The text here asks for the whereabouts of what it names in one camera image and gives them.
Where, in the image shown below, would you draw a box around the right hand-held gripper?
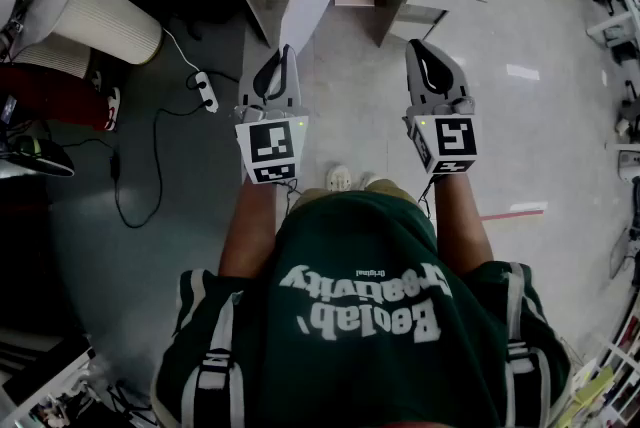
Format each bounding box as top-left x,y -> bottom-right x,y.
402,39 -> 484,176

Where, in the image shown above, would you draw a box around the white cluttered low shelf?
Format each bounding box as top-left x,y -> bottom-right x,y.
0,340 -> 151,428

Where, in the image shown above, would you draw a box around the person's left forearm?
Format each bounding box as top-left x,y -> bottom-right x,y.
218,175 -> 281,280

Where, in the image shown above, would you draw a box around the white cluttered storage shelf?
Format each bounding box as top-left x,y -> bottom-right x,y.
549,290 -> 640,428

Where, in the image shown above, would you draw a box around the white power strip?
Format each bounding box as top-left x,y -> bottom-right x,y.
193,71 -> 220,114

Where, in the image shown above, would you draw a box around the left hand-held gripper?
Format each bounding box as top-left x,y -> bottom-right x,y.
234,44 -> 310,185

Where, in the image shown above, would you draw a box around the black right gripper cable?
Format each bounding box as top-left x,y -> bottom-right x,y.
417,174 -> 437,219

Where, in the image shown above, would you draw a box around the dark green printed t-shirt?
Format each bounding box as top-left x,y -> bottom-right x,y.
149,189 -> 574,428

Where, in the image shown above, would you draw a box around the person's right forearm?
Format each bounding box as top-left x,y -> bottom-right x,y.
433,173 -> 496,277

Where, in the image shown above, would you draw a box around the khaki shorts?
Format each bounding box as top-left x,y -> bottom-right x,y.
292,179 -> 419,212

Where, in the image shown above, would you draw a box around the white ribbed pedestal stand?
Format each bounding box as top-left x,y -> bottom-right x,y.
9,0 -> 165,80

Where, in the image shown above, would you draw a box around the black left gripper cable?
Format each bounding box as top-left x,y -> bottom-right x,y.
273,179 -> 303,205

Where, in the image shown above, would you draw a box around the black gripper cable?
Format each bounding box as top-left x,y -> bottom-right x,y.
273,179 -> 303,205
417,174 -> 437,219

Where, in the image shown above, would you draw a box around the white power cable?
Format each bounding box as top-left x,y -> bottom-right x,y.
162,28 -> 201,77

